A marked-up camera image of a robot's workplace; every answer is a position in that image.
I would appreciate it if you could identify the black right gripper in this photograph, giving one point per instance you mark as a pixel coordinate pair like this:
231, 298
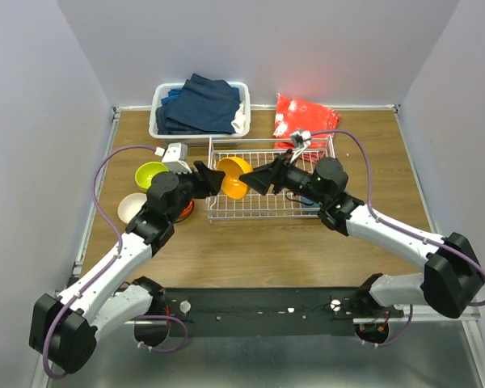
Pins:
262, 177

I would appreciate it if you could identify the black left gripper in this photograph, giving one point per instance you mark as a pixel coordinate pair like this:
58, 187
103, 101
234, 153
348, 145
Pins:
210, 180

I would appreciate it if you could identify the yellow orange bowl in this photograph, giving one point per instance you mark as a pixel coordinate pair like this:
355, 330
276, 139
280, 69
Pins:
234, 167

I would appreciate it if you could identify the lime green bowl tall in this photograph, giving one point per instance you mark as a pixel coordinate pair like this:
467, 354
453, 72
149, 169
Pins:
145, 173

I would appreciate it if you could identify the white blue patterned bowl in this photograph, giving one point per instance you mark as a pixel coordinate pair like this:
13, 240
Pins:
130, 206

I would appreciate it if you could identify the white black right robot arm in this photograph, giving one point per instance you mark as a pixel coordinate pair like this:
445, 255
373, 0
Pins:
449, 275

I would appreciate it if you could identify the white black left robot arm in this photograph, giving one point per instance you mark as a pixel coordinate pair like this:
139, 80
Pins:
66, 328

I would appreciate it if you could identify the white cloth in basket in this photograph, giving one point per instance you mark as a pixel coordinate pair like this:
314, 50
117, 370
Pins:
239, 121

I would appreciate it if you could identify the red white folded towel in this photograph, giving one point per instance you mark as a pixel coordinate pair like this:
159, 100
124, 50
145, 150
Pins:
296, 114

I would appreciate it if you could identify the folded blue jeans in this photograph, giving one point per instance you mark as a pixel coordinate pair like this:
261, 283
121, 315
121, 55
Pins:
200, 106

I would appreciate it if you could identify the white plastic laundry basket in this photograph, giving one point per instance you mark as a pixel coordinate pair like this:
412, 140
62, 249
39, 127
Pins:
161, 92

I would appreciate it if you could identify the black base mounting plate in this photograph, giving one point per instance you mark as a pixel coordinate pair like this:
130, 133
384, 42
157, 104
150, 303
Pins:
252, 312

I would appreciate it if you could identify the white wire dish rack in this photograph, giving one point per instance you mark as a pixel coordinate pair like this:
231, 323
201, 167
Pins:
256, 152

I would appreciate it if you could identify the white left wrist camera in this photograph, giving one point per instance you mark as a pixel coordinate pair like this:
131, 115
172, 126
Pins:
174, 157

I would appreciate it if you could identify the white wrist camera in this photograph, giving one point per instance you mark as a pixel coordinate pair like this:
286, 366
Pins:
301, 140
174, 157

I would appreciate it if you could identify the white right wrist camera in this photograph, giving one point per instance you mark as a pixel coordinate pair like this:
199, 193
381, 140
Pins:
301, 140

